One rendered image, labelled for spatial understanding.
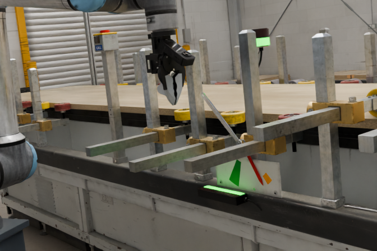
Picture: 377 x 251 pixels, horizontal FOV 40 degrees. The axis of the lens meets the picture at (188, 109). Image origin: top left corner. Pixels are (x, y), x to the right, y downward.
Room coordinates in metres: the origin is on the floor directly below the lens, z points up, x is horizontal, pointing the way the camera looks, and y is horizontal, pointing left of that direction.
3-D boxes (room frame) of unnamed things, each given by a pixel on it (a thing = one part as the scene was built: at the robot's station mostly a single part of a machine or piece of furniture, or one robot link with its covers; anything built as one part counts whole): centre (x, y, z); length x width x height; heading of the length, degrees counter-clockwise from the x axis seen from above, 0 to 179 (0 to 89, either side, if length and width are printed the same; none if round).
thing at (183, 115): (1.92, 0.01, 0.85); 0.08 x 0.08 x 0.11
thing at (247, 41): (1.49, -0.19, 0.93); 0.03 x 0.03 x 0.48; 39
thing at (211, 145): (1.66, -0.04, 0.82); 0.13 x 0.06 x 0.05; 39
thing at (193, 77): (1.68, -0.03, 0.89); 0.03 x 0.03 x 0.48; 39
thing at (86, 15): (4.37, 0.73, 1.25); 0.15 x 0.08 x 1.10; 39
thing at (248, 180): (1.49, -0.15, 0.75); 0.26 x 0.01 x 0.10; 39
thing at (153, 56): (1.51, 0.05, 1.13); 0.09 x 0.08 x 0.12; 40
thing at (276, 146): (1.47, -0.20, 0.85); 0.13 x 0.06 x 0.05; 39
